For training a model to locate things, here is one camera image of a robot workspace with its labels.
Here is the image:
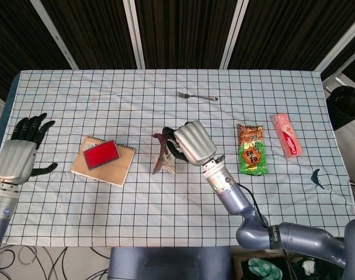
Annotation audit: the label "metal fork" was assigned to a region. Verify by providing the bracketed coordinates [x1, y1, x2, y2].
[176, 90, 219, 102]

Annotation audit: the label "black bin bag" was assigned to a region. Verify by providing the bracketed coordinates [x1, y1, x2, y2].
[325, 85, 355, 131]

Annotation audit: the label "cardboard box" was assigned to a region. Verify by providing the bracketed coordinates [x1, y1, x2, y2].
[232, 253, 297, 280]

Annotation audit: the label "green cloth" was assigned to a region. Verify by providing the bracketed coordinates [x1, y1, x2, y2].
[247, 258, 283, 280]

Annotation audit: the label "pink toothpaste box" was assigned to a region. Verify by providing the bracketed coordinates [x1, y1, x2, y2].
[270, 113, 303, 159]

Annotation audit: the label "blue-grey robot torso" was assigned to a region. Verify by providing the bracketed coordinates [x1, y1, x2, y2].
[108, 246, 235, 280]

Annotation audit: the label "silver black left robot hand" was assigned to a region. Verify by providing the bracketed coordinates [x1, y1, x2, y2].
[0, 113, 59, 185]

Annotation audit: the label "paper folding fan red ribs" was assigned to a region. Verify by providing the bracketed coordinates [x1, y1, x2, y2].
[152, 132, 176, 175]

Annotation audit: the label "white frame post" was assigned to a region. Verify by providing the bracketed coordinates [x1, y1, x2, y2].
[220, 0, 250, 69]
[313, 0, 355, 72]
[30, 0, 79, 70]
[122, 0, 145, 69]

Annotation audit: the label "green snack bag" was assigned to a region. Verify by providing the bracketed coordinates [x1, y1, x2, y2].
[237, 122, 268, 177]

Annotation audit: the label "red ink pad grey frame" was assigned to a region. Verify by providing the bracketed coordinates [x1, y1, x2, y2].
[83, 139, 120, 170]

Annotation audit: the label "black floor cables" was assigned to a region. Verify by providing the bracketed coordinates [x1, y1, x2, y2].
[0, 246, 111, 280]

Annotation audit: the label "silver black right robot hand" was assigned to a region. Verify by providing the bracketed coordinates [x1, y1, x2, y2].
[162, 120, 218, 167]

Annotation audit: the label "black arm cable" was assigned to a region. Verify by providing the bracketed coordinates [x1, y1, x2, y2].
[238, 183, 270, 229]

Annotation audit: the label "blue checked tablecloth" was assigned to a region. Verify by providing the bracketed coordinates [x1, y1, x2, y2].
[0, 69, 355, 248]

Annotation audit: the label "brown spiral notebook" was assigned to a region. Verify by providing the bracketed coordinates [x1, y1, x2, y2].
[71, 135, 137, 187]

